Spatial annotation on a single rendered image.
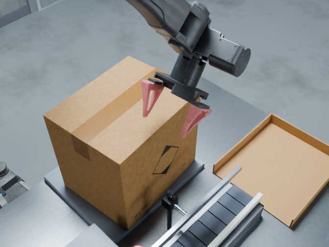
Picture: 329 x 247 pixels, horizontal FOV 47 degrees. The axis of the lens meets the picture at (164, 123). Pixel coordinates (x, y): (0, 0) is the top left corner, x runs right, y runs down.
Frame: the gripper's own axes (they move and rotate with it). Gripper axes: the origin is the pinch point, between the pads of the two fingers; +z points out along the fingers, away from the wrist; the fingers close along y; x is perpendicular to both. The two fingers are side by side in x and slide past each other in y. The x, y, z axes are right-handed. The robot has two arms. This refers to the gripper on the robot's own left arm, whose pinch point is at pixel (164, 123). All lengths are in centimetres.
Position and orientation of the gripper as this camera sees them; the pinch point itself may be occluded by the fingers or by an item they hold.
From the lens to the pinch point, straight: 77.1
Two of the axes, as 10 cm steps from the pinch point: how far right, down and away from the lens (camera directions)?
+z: -3.9, 9.0, 2.0
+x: 4.6, 0.1, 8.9
